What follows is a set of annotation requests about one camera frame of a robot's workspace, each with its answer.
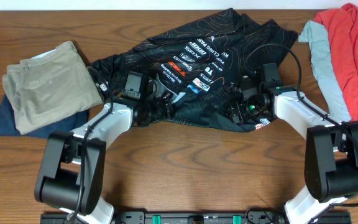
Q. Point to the folded beige trousers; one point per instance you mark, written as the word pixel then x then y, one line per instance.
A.
pixel 49 88

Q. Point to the red garment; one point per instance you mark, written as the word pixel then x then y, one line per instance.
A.
pixel 342 27

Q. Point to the light grey garment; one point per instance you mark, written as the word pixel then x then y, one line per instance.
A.
pixel 316 36

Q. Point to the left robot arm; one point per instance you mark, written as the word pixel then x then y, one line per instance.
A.
pixel 72 169

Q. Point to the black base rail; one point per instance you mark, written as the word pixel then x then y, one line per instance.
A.
pixel 194 217

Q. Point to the folded navy blue garment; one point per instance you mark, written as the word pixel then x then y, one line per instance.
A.
pixel 8 127

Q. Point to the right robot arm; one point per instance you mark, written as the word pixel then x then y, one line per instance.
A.
pixel 331 155

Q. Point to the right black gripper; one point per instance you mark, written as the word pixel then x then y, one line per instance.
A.
pixel 236 109

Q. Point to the black printed cycling jersey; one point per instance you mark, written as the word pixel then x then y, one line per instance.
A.
pixel 196 64

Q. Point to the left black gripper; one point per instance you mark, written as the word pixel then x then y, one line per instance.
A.
pixel 168 106

